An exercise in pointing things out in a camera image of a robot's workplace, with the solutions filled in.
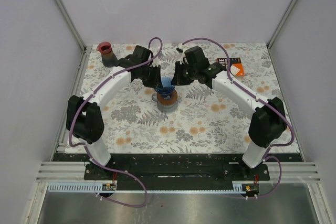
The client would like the clear glass carafe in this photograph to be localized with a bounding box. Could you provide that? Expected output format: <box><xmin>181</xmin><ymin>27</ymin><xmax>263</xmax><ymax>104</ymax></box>
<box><xmin>152</xmin><ymin>93</ymin><xmax>179</xmax><ymax>112</ymax></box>

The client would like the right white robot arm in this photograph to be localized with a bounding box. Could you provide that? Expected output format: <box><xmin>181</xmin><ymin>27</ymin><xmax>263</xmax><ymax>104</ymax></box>
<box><xmin>171</xmin><ymin>46</ymin><xmax>287</xmax><ymax>180</ymax></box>

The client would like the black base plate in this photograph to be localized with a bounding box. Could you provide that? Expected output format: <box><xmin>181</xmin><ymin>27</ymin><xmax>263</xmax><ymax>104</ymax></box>
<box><xmin>53</xmin><ymin>153</ymin><xmax>270</xmax><ymax>199</ymax></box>

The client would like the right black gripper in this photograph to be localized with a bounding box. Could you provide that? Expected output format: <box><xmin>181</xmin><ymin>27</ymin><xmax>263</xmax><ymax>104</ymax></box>
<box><xmin>171</xmin><ymin>61</ymin><xmax>197</xmax><ymax>87</ymax></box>

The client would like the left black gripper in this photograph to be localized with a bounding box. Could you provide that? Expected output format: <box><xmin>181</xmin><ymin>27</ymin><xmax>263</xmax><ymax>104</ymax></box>
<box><xmin>140</xmin><ymin>64</ymin><xmax>163</xmax><ymax>90</ymax></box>

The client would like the blue cone dripper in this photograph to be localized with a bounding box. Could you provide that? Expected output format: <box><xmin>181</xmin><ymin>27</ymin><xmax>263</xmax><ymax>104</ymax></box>
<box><xmin>154</xmin><ymin>76</ymin><xmax>175</xmax><ymax>97</ymax></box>

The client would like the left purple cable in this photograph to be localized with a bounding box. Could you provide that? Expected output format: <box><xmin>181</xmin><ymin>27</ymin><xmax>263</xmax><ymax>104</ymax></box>
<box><xmin>68</xmin><ymin>37</ymin><xmax>163</xmax><ymax>208</ymax></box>

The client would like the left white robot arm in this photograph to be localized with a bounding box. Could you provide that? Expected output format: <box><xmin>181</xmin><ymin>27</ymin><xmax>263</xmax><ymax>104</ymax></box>
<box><xmin>66</xmin><ymin>46</ymin><xmax>162</xmax><ymax>179</ymax></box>

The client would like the white slotted cable duct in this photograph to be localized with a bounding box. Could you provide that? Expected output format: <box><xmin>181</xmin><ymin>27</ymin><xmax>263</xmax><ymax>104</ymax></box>
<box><xmin>47</xmin><ymin>182</ymin><xmax>246</xmax><ymax>195</ymax></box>

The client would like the brown wooden ring holder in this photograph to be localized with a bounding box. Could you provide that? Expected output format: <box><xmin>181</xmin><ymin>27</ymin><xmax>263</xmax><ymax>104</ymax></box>
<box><xmin>156</xmin><ymin>90</ymin><xmax>178</xmax><ymax>106</ymax></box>

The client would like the orange coffee filter box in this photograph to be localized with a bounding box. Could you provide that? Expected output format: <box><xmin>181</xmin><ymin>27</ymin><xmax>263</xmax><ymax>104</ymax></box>
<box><xmin>216</xmin><ymin>58</ymin><xmax>245</xmax><ymax>77</ymax></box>

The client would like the red topped dark flask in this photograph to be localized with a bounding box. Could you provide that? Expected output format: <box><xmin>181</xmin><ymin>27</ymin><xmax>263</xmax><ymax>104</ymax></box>
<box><xmin>97</xmin><ymin>41</ymin><xmax>118</xmax><ymax>68</ymax></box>

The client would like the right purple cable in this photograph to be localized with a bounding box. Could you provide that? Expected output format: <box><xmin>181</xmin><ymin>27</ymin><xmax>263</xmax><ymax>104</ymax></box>
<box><xmin>181</xmin><ymin>37</ymin><xmax>295</xmax><ymax>200</ymax></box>

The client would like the purple cable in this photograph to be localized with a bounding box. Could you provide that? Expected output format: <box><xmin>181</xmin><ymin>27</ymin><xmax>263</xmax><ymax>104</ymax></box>
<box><xmin>68</xmin><ymin>37</ymin><xmax>163</xmax><ymax>208</ymax></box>
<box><xmin>181</xmin><ymin>37</ymin><xmax>295</xmax><ymax>200</ymax></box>

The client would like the aluminium frame rail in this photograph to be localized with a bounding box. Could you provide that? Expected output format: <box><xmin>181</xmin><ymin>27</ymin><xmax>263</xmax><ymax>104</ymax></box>
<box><xmin>53</xmin><ymin>0</ymin><xmax>87</xmax><ymax>52</ymax></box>

